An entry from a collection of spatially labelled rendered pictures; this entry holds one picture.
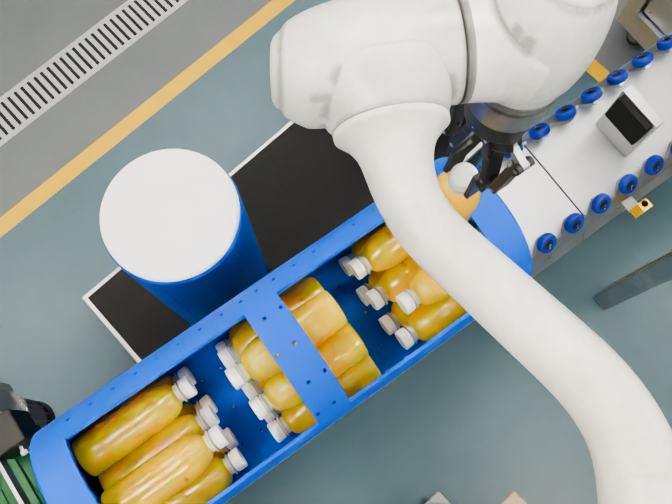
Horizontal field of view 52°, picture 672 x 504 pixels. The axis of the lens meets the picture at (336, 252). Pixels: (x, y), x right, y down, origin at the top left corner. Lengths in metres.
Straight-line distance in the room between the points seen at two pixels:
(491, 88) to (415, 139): 0.09
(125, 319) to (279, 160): 0.72
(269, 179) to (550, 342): 1.87
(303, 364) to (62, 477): 0.40
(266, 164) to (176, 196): 0.99
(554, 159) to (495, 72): 1.02
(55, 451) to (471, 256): 0.83
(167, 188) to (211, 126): 1.21
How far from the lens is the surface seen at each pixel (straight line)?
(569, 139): 1.65
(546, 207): 1.57
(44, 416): 1.89
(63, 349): 2.53
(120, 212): 1.45
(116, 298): 2.35
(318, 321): 1.16
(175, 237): 1.40
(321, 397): 1.16
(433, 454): 2.37
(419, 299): 1.25
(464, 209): 1.01
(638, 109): 1.55
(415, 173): 0.57
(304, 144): 2.41
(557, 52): 0.61
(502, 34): 0.61
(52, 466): 1.21
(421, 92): 0.57
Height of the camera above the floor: 2.35
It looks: 75 degrees down
